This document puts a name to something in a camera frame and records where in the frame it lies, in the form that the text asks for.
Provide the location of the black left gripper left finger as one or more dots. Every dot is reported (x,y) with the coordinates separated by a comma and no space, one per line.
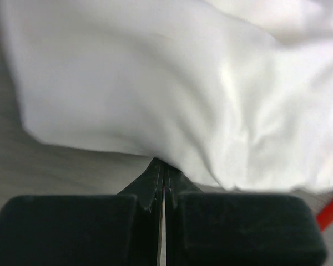
(121,229)

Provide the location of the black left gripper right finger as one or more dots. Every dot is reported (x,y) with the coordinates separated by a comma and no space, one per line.
(237,228)

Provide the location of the white cloth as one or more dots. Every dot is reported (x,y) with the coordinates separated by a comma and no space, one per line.
(236,94)

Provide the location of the red cable lock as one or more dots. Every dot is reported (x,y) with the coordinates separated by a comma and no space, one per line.
(325,216)

